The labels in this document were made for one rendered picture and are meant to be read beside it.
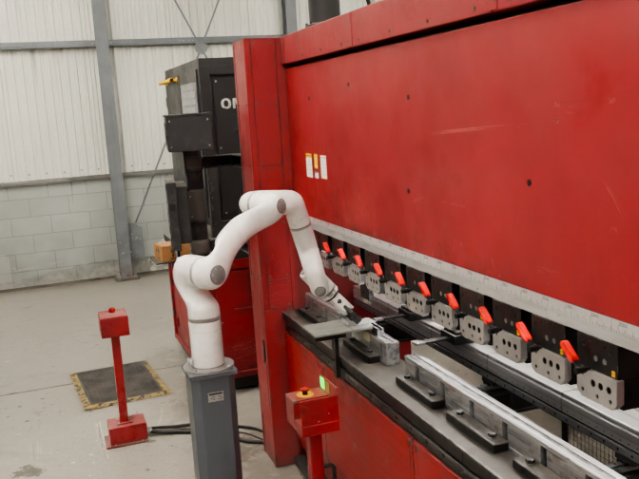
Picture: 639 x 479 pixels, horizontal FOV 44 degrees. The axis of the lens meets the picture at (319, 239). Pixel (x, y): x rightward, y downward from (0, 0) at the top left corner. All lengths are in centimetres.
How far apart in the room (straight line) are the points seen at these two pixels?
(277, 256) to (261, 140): 61
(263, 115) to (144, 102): 605
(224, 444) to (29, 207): 726
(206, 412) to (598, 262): 160
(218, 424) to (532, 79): 169
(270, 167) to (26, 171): 615
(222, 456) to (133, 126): 735
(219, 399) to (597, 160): 167
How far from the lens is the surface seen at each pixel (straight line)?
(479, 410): 266
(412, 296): 292
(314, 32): 365
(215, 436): 305
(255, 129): 410
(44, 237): 1008
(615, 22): 192
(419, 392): 292
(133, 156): 1006
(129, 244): 995
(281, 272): 421
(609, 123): 193
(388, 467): 316
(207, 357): 297
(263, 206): 301
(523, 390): 289
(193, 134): 419
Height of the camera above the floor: 193
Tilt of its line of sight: 9 degrees down
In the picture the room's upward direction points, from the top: 4 degrees counter-clockwise
